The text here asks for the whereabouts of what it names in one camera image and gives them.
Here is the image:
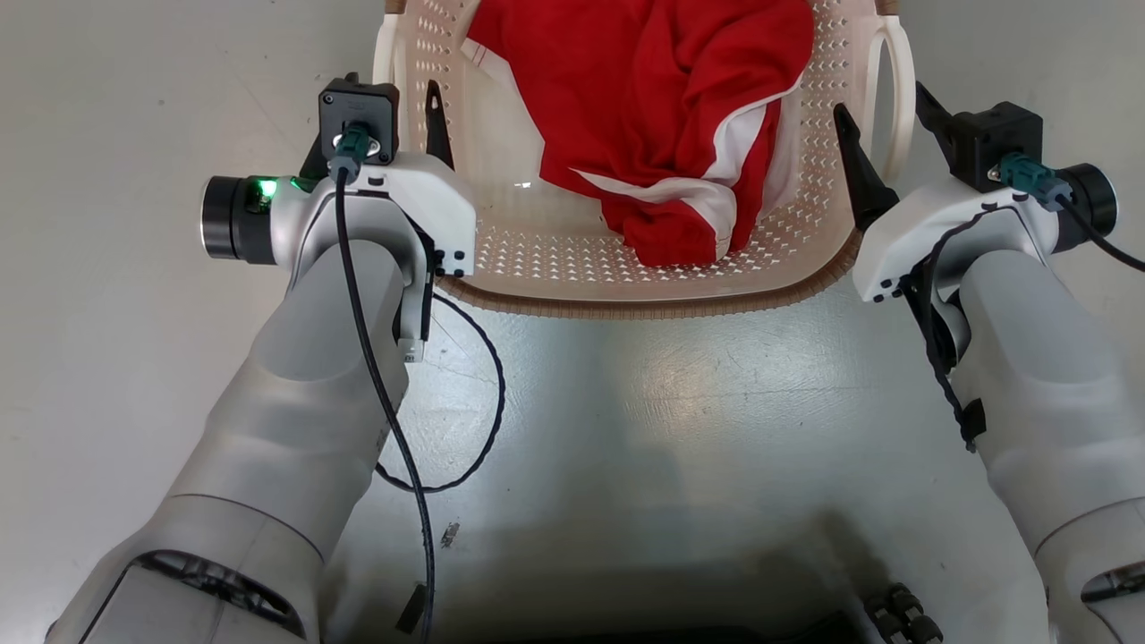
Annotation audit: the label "black left camera cable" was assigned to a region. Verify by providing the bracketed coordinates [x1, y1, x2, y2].
[327, 123, 437, 644]

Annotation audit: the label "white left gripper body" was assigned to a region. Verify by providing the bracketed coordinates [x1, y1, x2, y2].
[356, 152, 478, 279]

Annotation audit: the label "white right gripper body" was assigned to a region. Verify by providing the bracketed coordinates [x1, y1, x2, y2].
[852, 174, 1063, 305]

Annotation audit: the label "black right camera cable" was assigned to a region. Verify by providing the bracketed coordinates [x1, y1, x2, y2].
[998, 152, 1145, 273]

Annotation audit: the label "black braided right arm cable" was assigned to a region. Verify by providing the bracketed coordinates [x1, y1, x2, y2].
[900, 211, 988, 453]

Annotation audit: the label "black looping left arm cable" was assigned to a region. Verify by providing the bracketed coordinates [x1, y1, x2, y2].
[374, 292, 507, 494]

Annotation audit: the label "black camera cable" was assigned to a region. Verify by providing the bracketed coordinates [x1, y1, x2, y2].
[327, 123, 437, 644]
[998, 152, 1145, 273]

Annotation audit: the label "red garment with white trim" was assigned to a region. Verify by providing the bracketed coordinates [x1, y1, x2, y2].
[466, 0, 816, 268]

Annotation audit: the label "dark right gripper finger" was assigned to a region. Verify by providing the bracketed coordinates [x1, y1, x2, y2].
[914, 81, 958, 168]
[833, 103, 899, 233]

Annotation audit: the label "black connector plugs on base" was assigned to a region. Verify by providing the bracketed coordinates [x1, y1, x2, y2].
[862, 581, 946, 644]

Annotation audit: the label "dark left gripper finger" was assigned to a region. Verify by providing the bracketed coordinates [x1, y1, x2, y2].
[299, 125, 330, 181]
[424, 80, 455, 172]

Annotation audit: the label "beige plastic laundry basket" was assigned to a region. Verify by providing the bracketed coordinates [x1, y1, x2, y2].
[372, 0, 917, 320]

